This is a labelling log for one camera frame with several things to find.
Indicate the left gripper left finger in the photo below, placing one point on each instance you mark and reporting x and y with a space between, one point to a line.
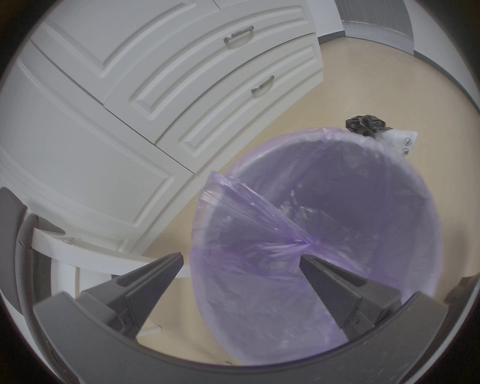
146 292

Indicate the purple plastic bag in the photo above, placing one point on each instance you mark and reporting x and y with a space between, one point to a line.
255 232

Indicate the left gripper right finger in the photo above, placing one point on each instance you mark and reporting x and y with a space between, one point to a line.
337 296

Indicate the white wardrobe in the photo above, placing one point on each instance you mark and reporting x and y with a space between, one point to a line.
112 112

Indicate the crumpled black plastic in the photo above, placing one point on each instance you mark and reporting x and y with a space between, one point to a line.
365 124

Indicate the white trash bin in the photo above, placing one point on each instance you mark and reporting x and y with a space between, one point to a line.
420 187

